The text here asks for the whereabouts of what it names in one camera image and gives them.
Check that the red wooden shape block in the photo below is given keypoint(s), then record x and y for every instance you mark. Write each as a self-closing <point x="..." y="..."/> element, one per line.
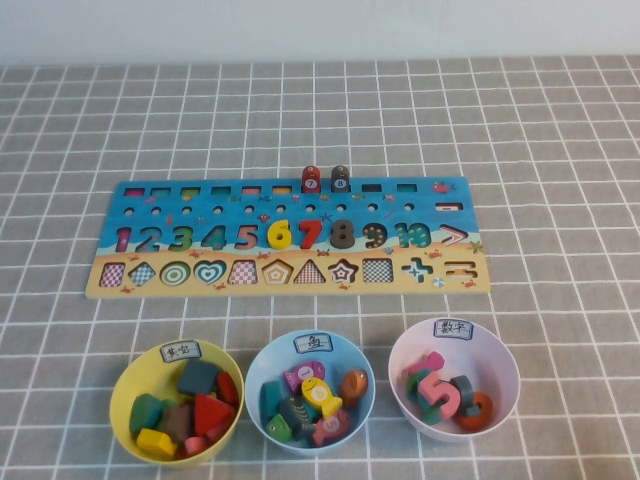
<point x="227" y="389"/>

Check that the pale pink plastic bowl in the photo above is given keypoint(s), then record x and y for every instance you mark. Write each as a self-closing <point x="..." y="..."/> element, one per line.
<point x="500" y="370"/>

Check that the magenta wooden fish one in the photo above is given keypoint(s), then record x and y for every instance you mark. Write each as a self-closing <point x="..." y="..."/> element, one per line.
<point x="305" y="372"/>

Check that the green wooden fish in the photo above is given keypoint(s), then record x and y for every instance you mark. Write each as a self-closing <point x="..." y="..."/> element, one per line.
<point x="277" y="429"/>

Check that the yellow wooden number six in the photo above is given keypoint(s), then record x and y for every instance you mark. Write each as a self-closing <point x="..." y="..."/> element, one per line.
<point x="272" y="236"/>

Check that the teal wooden fish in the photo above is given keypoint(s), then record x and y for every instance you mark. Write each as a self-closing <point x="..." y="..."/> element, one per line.
<point x="272" y="400"/>

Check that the red fish block seven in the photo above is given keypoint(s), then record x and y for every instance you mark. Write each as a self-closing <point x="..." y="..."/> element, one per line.
<point x="310" y="183"/>

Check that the brown wooden number eight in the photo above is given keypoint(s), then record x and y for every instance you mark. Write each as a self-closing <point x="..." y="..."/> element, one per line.
<point x="343" y="234"/>

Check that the red wooden triangle piece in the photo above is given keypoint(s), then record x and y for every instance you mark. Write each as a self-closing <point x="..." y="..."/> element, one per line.
<point x="210" y="415"/>

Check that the yellow wooden fish six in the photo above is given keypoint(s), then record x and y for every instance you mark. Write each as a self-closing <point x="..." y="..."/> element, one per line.
<point x="320" y="395"/>

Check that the light blue plastic bowl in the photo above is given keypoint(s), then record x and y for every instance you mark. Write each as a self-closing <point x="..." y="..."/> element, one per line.
<point x="260" y="365"/>

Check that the brown fish block eight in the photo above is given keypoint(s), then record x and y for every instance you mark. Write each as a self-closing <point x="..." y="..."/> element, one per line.
<point x="339" y="183"/>

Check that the green wooden shape block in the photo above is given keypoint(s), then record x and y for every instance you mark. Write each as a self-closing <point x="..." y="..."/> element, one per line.
<point x="145" y="412"/>

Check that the red wooden number seven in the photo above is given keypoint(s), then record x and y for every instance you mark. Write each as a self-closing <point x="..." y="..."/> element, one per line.
<point x="310" y="238"/>

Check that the magenta wooden number piece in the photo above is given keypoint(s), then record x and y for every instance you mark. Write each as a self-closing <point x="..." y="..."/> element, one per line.
<point x="434" y="361"/>

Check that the paper label on blue bowl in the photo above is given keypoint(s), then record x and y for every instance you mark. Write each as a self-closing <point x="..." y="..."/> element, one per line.
<point x="314" y="343"/>

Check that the grey checked tablecloth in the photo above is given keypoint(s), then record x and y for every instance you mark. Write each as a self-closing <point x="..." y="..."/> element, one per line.
<point x="50" y="150"/>

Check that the small pink wooden block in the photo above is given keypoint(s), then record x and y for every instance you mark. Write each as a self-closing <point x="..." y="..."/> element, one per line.
<point x="195" y="444"/>

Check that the yellow plastic bowl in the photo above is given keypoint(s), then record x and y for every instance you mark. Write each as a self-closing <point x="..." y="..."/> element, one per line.
<point x="122" y="395"/>

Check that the brown wooden star block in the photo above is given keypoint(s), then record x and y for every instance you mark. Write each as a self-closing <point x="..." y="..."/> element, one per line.
<point x="177" y="424"/>

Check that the slate grey square block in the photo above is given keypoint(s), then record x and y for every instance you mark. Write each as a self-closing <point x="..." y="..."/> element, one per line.
<point x="197" y="377"/>

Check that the grey wooden number piece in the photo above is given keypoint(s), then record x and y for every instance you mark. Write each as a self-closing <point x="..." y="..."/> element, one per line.
<point x="462" y="387"/>

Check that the green wooden number piece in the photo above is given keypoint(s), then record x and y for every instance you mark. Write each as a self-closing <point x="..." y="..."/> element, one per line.
<point x="412" y="385"/>

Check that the colourful wooden puzzle board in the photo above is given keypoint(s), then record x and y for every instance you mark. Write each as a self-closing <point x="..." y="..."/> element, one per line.
<point x="225" y="215"/>

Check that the yellow wooden shape block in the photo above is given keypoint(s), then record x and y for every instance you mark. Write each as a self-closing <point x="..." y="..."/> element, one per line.
<point x="155" y="441"/>

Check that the teal wooden number piece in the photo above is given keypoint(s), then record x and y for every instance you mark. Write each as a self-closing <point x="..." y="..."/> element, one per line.
<point x="430" y="415"/>

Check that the paper label on pink bowl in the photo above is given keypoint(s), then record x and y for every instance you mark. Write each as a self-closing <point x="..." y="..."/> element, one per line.
<point x="454" y="329"/>

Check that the pink wooden fish five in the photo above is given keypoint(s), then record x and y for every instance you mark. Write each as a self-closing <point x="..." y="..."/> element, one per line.
<point x="330" y="427"/>

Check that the orange wooden fish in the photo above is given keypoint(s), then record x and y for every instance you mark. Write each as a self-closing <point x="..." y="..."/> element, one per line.
<point x="354" y="386"/>

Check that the pink wooden number five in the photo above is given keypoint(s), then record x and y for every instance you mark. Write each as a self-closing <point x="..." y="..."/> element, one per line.
<point x="431" y="387"/>

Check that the paper label on yellow bowl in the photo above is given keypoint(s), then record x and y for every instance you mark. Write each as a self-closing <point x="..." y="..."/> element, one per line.
<point x="180" y="351"/>

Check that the dark grey wooden fish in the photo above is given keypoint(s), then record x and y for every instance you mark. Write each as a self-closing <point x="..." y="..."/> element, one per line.
<point x="295" y="412"/>

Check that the orange wooden number piece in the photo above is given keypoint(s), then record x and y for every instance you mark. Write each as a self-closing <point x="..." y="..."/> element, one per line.
<point x="475" y="422"/>

